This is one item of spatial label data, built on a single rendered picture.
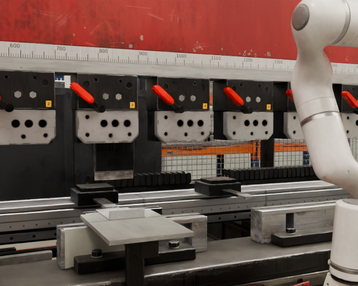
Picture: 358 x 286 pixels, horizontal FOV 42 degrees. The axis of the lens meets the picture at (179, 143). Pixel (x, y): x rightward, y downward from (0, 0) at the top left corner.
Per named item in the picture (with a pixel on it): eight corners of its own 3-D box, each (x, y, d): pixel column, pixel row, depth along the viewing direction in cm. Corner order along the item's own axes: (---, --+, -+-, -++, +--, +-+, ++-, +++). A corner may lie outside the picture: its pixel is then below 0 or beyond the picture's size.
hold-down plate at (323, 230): (282, 247, 129) (282, 237, 129) (270, 243, 134) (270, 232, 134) (363, 236, 141) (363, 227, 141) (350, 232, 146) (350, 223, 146)
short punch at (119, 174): (95, 180, 115) (95, 142, 114) (93, 179, 116) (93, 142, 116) (134, 179, 119) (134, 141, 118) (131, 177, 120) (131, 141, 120)
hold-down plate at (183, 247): (78, 274, 106) (78, 262, 106) (73, 268, 111) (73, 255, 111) (196, 259, 118) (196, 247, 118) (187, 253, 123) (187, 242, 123)
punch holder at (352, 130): (341, 138, 141) (342, 83, 140) (322, 137, 149) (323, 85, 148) (378, 137, 147) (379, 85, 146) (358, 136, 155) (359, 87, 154)
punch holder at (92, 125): (77, 143, 109) (76, 72, 108) (70, 142, 117) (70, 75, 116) (138, 142, 115) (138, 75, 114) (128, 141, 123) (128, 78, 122)
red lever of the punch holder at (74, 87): (74, 80, 104) (107, 108, 107) (71, 81, 108) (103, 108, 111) (69, 85, 103) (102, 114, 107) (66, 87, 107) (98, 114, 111)
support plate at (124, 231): (109, 245, 89) (109, 240, 89) (80, 218, 113) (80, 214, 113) (194, 236, 96) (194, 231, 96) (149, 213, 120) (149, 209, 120)
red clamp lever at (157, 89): (158, 83, 112) (186, 109, 115) (152, 84, 116) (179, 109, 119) (153, 88, 112) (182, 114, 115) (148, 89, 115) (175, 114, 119)
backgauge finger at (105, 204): (90, 217, 118) (89, 197, 117) (70, 200, 141) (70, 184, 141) (134, 213, 122) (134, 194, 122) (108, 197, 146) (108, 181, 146)
